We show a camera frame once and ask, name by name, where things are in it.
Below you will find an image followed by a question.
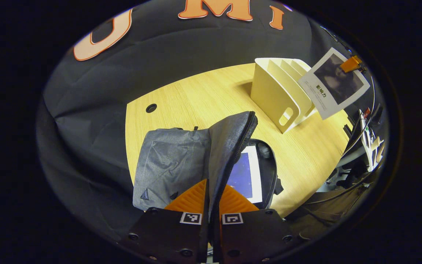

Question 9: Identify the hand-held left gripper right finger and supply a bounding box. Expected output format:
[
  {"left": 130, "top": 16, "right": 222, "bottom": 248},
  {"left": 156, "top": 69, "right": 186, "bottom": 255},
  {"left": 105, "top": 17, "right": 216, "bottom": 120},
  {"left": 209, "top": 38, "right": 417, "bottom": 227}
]
[{"left": 210, "top": 184, "right": 296, "bottom": 264}]

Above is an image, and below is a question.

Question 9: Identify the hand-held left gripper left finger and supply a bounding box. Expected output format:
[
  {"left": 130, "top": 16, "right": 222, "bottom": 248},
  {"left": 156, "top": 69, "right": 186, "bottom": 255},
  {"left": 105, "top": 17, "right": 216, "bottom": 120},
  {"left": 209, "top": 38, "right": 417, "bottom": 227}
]
[{"left": 119, "top": 179, "right": 209, "bottom": 264}]

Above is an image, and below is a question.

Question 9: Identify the white book with dark portrait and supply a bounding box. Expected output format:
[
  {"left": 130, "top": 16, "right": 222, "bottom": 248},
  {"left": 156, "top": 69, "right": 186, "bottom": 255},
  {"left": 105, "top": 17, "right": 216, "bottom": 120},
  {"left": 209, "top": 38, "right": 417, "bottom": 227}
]
[{"left": 298, "top": 47, "right": 371, "bottom": 120}]

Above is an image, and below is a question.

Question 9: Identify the blue cover book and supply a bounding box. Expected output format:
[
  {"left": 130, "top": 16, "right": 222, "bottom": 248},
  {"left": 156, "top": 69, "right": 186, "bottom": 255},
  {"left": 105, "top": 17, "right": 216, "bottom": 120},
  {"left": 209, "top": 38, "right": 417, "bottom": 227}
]
[{"left": 227, "top": 146, "right": 263, "bottom": 204}]

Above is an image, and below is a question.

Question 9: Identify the grey schoolbag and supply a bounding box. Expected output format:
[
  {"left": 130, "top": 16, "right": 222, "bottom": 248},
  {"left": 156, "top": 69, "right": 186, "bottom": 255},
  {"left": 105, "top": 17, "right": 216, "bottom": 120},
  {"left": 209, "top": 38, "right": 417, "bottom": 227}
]
[{"left": 133, "top": 111, "right": 284, "bottom": 212}]

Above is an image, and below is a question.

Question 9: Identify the cream bookshelf file holder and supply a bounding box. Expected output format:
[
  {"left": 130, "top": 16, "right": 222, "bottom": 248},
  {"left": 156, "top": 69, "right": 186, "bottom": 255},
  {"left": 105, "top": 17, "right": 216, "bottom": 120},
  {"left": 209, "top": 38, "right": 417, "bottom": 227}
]
[{"left": 251, "top": 58, "right": 318, "bottom": 134}]

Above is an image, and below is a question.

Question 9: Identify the white equipment rack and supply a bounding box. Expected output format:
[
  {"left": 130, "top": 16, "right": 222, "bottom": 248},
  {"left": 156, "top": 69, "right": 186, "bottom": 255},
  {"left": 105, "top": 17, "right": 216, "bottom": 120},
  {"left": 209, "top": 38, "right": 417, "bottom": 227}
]
[{"left": 358, "top": 106, "right": 386, "bottom": 173}]

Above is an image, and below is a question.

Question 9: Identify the black backdrop cloth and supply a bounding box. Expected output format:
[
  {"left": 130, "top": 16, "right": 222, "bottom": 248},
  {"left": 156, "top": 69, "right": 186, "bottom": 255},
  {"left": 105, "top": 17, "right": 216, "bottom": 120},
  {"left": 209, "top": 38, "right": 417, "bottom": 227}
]
[{"left": 36, "top": 0, "right": 347, "bottom": 242}]

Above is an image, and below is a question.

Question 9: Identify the black cable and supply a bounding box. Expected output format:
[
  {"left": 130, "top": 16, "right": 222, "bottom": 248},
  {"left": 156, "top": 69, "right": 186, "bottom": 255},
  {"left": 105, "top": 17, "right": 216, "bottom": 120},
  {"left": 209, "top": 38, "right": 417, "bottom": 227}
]
[{"left": 306, "top": 164, "right": 381, "bottom": 205}]

